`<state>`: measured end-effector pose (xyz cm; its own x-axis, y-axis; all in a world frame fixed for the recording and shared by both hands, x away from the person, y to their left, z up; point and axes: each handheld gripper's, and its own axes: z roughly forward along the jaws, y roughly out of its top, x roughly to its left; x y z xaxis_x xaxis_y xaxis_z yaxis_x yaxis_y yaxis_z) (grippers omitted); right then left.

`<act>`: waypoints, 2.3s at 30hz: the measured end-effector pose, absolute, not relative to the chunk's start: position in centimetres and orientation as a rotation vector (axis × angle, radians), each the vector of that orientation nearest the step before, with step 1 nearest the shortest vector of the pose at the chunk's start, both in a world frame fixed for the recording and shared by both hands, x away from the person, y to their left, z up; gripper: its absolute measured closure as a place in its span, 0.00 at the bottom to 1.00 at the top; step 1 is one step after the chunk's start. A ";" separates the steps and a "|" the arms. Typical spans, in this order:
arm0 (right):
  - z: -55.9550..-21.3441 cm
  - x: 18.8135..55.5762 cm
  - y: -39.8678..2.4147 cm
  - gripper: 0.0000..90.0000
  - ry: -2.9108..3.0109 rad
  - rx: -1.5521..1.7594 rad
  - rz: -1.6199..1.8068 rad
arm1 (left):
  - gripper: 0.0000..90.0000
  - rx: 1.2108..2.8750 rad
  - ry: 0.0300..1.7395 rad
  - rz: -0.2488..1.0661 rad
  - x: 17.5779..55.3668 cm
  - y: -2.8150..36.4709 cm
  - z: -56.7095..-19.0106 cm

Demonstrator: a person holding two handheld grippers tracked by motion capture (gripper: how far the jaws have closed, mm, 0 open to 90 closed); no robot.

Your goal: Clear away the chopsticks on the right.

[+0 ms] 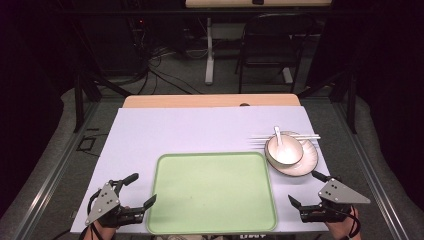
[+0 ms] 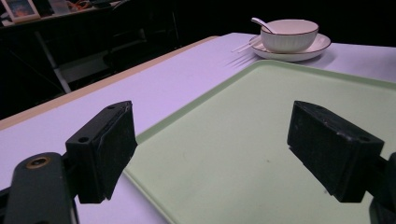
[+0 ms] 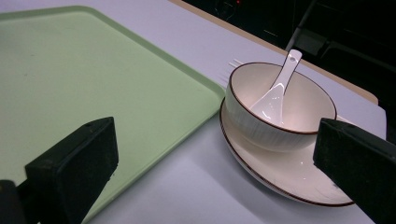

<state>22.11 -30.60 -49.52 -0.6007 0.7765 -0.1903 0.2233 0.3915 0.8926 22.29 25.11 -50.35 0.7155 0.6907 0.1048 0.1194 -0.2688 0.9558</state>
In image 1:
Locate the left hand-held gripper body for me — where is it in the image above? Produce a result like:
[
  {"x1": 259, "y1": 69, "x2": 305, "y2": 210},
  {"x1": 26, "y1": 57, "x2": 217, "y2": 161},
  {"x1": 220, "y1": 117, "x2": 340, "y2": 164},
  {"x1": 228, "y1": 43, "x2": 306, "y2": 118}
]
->
[{"x1": 84, "y1": 181, "x2": 147, "y2": 230}]

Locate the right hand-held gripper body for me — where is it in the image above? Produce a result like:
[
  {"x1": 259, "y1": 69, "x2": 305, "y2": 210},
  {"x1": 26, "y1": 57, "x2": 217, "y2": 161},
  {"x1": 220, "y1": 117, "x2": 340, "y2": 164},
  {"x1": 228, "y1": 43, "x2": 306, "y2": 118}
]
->
[{"x1": 299, "y1": 177, "x2": 372, "y2": 224}]

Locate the white plate with dark rim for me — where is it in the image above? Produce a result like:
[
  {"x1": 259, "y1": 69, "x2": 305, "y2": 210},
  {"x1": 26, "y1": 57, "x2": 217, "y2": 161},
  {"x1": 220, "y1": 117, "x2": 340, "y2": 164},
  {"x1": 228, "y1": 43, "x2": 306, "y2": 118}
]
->
[{"x1": 264, "y1": 131, "x2": 319, "y2": 178}]

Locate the white chopstick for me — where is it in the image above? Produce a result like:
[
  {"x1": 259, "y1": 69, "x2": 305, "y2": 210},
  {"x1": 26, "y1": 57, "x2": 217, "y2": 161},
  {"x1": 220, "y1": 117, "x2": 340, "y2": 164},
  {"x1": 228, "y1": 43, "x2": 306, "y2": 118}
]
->
[
  {"x1": 249, "y1": 135, "x2": 322, "y2": 141},
  {"x1": 249, "y1": 133, "x2": 322, "y2": 139}
]

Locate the white ceramic bowl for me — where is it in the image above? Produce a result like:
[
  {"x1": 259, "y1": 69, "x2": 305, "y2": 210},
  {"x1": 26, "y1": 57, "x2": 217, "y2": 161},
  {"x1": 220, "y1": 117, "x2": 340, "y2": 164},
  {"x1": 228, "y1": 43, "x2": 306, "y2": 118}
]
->
[{"x1": 266, "y1": 133, "x2": 305, "y2": 167}]

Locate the white ceramic spoon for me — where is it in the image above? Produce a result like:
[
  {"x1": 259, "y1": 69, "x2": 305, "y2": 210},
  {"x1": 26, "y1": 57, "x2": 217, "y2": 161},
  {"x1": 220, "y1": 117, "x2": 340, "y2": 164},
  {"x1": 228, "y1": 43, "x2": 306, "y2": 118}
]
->
[{"x1": 273, "y1": 125, "x2": 285, "y2": 148}]

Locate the light green plastic tray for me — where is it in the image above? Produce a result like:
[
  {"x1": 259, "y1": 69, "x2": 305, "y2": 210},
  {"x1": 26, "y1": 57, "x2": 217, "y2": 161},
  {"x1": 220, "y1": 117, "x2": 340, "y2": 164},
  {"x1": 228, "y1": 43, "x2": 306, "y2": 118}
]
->
[{"x1": 146, "y1": 151, "x2": 278, "y2": 235}]

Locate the person's left hand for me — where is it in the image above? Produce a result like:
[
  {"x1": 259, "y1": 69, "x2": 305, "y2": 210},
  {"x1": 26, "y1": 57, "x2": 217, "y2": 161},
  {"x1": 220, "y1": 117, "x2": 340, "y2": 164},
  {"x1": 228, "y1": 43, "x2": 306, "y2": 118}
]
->
[{"x1": 82, "y1": 223, "x2": 117, "y2": 240}]

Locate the person's right hand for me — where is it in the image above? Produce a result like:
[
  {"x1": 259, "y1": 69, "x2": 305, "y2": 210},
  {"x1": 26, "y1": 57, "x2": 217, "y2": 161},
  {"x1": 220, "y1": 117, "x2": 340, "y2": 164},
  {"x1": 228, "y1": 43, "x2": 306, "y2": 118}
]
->
[{"x1": 324, "y1": 206, "x2": 363, "y2": 240}]

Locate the black metal stand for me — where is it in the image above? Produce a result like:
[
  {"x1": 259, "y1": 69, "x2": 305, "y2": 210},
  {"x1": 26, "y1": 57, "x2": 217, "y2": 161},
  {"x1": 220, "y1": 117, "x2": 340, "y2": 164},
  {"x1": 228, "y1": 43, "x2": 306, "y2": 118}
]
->
[
  {"x1": 298, "y1": 68, "x2": 358, "y2": 135},
  {"x1": 73, "y1": 70, "x2": 133, "y2": 133}
]

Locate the pale table cover sheet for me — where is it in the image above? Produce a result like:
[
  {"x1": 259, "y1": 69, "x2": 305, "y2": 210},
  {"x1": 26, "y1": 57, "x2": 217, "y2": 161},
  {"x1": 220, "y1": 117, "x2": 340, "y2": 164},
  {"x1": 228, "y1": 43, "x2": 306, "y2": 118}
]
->
[{"x1": 70, "y1": 105, "x2": 331, "y2": 234}]

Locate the light wooden table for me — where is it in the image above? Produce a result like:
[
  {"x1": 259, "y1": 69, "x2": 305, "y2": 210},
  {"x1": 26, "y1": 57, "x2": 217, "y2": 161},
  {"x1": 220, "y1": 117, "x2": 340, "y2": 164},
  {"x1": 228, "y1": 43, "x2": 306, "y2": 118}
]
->
[{"x1": 122, "y1": 93, "x2": 302, "y2": 109}]

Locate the wooden desk with white legs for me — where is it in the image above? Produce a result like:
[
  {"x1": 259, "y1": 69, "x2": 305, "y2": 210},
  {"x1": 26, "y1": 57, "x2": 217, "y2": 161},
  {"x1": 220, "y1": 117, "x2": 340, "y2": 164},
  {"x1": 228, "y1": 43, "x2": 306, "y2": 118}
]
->
[{"x1": 184, "y1": 0, "x2": 333, "y2": 85}]

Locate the black folding chair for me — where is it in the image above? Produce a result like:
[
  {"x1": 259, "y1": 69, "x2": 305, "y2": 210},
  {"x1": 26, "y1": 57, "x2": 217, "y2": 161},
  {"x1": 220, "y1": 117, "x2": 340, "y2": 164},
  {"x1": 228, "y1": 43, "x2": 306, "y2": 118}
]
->
[{"x1": 234, "y1": 13, "x2": 318, "y2": 94}]

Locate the dark equipment with red light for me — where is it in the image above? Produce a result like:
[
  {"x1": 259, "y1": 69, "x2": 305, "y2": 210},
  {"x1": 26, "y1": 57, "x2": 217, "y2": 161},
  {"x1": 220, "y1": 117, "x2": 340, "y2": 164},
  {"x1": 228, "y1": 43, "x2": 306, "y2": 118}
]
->
[{"x1": 123, "y1": 0, "x2": 188, "y2": 61}]

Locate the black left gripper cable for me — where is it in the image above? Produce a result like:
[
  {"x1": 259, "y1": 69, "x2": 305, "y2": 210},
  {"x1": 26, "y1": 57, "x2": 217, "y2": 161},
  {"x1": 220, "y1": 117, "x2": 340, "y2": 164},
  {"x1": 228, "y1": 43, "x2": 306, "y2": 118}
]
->
[{"x1": 86, "y1": 189, "x2": 102, "y2": 216}]

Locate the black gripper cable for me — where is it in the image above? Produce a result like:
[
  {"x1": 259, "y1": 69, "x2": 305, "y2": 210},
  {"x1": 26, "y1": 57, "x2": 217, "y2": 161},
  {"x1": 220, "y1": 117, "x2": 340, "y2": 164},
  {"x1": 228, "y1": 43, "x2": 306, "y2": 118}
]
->
[
  {"x1": 86, "y1": 189, "x2": 102, "y2": 216},
  {"x1": 347, "y1": 205, "x2": 362, "y2": 240}
]

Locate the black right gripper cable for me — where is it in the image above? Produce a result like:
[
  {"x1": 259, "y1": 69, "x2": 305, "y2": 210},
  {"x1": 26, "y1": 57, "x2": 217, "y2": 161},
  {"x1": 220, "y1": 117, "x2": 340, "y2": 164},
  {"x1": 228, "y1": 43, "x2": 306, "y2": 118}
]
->
[{"x1": 347, "y1": 205, "x2": 362, "y2": 240}]

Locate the aluminium floor rail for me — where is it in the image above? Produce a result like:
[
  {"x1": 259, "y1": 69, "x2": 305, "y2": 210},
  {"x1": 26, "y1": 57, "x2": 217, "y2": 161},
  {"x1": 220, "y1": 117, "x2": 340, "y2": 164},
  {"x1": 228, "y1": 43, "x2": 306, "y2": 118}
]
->
[
  {"x1": 333, "y1": 99, "x2": 404, "y2": 240},
  {"x1": 13, "y1": 99, "x2": 101, "y2": 240}
]

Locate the black floor cables bundle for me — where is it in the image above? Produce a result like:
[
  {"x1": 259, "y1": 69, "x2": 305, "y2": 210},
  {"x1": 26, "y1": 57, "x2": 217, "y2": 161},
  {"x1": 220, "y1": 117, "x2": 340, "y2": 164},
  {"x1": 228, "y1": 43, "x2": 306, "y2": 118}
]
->
[{"x1": 109, "y1": 46, "x2": 204, "y2": 96}]

